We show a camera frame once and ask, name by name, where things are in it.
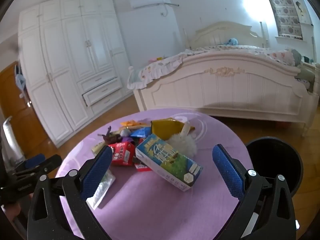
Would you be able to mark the brown wooden door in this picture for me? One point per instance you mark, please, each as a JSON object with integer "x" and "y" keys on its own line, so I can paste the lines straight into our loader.
{"x": 17, "y": 110}

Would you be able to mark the floral roman blind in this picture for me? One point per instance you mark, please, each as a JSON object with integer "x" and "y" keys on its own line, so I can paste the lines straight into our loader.
{"x": 282, "y": 10}

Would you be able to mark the small red white box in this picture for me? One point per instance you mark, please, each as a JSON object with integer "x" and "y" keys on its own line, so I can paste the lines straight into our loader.
{"x": 142, "y": 168}

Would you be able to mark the dark purple toy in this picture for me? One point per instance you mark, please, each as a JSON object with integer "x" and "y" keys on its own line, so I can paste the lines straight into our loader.
{"x": 110, "y": 137}

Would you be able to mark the gold foil bag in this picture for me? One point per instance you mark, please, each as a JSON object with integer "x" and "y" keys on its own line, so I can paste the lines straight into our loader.
{"x": 165, "y": 128}

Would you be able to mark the grey white pole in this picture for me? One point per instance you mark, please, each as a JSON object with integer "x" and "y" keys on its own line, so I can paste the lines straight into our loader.
{"x": 11, "y": 142}

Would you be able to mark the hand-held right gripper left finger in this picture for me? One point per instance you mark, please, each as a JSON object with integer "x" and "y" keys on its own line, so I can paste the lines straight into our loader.
{"x": 96, "y": 172}

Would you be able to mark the air conditioner pipe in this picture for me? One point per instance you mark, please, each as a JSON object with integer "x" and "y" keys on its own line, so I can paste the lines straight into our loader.
{"x": 172, "y": 5}

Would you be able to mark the blue snack packet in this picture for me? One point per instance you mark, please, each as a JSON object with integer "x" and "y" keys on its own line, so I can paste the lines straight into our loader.
{"x": 141, "y": 132}

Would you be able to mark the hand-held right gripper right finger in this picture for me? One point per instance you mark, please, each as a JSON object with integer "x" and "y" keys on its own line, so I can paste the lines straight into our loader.
{"x": 228, "y": 172}

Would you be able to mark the blue hanging cloth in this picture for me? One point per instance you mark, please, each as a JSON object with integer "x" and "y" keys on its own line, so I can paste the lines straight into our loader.
{"x": 20, "y": 80}

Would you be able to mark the white wardrobe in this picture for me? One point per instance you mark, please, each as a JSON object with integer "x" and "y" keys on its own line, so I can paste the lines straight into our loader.
{"x": 70, "y": 55}

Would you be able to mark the grey round object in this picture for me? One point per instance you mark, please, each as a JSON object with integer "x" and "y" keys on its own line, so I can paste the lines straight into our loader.
{"x": 125, "y": 132}

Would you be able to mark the blue green drink carton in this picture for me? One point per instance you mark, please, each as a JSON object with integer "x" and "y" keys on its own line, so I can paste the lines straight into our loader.
{"x": 162, "y": 160}

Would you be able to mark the beige wrapper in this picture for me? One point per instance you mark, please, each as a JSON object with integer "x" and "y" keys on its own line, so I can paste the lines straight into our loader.
{"x": 97, "y": 148}

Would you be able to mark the clear plastic bag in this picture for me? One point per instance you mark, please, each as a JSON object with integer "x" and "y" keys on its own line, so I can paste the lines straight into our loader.
{"x": 103, "y": 185}

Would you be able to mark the orange snack packet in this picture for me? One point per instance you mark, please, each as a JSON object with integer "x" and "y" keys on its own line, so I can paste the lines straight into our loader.
{"x": 132, "y": 123}

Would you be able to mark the white fluffy duster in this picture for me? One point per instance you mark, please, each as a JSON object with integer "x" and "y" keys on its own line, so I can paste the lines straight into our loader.
{"x": 183, "y": 143}

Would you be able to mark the cream nightstand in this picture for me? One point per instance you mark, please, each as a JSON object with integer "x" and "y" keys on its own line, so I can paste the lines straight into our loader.
{"x": 313, "y": 67}

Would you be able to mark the floral ruffled blanket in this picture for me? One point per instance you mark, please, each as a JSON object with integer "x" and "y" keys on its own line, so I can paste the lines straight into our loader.
{"x": 162, "y": 66}

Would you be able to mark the pink item on bed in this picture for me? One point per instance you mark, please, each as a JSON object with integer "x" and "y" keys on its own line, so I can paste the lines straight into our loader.
{"x": 155, "y": 59}

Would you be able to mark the red snack packet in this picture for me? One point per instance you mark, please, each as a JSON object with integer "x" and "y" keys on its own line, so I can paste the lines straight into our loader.
{"x": 122, "y": 153}

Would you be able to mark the purple tablecloth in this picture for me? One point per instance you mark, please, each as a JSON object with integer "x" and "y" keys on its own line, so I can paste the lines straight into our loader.
{"x": 150, "y": 205}

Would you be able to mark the cream wooden bed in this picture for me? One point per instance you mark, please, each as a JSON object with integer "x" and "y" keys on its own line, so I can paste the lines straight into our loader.
{"x": 225, "y": 90}

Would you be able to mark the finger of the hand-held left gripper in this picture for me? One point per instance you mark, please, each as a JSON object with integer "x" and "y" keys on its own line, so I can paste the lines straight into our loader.
{"x": 42, "y": 167}
{"x": 35, "y": 160}

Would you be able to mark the blue plush toy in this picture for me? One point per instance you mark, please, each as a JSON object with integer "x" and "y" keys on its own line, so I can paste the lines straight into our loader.
{"x": 231, "y": 42}

